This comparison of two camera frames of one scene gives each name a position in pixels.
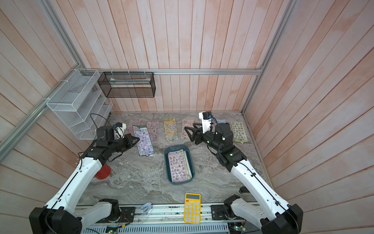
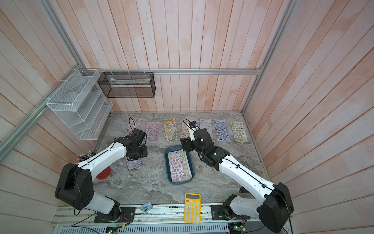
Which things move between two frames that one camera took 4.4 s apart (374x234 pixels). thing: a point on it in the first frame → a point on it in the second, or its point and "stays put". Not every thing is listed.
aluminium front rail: [163, 214] stays put
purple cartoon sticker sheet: [144, 145] → [132, 164]
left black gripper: [129, 138] → [144, 153]
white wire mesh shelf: [80, 104] stays put
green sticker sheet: [239, 131] stays put
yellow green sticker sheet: [170, 129] stays put
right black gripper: [196, 136] → [187, 143]
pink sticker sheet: [153, 127] stays put
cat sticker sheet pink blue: [129, 129] stays put
